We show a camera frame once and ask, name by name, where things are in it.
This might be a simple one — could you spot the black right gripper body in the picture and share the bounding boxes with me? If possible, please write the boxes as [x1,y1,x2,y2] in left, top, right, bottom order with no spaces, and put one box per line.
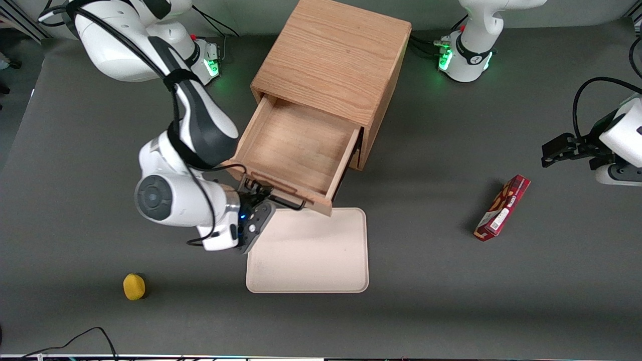
[235,176,269,224]

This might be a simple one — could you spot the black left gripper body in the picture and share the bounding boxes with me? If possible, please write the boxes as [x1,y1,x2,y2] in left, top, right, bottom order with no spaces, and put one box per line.
[566,113,620,171]

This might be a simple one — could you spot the black metal drawer handle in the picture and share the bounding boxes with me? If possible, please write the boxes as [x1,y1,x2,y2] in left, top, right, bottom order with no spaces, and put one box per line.
[245,173,307,211]

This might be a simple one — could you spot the wooden drawer cabinet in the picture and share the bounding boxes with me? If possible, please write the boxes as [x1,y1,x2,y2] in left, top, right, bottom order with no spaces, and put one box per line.
[250,0,413,172]

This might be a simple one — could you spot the red snack box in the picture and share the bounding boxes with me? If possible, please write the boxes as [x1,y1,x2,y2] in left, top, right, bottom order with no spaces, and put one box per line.
[473,174,532,242]

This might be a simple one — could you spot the beige plastic tray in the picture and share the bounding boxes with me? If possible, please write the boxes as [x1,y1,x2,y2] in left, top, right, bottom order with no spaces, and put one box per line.
[245,207,370,294]

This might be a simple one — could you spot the yellow lemon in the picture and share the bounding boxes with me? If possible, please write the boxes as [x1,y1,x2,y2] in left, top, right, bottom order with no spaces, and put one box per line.
[123,273,146,301]

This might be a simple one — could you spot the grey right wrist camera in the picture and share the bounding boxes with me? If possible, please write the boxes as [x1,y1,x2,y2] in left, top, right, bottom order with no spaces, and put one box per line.
[236,202,277,255]

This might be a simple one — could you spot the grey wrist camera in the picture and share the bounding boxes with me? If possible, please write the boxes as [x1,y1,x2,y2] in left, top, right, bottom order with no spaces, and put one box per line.
[236,202,277,255]
[595,162,642,188]

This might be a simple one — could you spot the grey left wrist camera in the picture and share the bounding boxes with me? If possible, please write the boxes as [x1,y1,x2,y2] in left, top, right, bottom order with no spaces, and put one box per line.
[595,162,642,188]

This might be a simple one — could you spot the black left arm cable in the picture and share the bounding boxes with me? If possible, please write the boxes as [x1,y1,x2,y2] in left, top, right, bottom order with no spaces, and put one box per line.
[573,77,642,142]

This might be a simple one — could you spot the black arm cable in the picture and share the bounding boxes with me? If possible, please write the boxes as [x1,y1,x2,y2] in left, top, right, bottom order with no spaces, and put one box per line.
[573,77,642,142]
[39,0,249,247]

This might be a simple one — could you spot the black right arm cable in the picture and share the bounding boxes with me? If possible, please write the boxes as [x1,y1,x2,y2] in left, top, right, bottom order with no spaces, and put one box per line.
[39,0,249,247]

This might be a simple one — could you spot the black left base cables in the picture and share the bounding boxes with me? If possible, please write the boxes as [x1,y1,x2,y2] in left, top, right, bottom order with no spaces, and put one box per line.
[409,15,469,60]

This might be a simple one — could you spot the black base cables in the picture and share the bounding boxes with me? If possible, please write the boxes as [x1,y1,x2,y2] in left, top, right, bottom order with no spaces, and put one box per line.
[409,15,469,60]
[192,5,240,63]

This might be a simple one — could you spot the black right base cables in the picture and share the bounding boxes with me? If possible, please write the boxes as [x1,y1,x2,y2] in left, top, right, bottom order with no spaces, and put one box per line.
[192,5,240,63]

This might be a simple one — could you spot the thin black table cable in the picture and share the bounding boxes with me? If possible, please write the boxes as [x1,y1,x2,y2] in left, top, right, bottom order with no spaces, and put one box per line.
[20,326,119,359]

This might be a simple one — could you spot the aluminium frame rail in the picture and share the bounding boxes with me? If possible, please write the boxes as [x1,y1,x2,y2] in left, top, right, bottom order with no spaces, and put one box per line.
[0,10,52,45]

